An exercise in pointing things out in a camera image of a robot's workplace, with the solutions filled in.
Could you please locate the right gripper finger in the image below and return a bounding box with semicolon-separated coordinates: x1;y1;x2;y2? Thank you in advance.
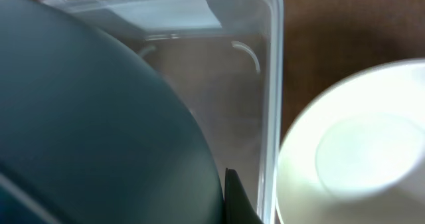
224;168;263;224

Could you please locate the cream bowl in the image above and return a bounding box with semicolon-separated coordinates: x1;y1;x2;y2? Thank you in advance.
276;59;424;224

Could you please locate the blue bowl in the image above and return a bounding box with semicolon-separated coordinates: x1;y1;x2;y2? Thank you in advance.
1;0;224;224

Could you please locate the clear plastic container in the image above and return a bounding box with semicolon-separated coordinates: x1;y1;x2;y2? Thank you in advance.
41;0;284;223

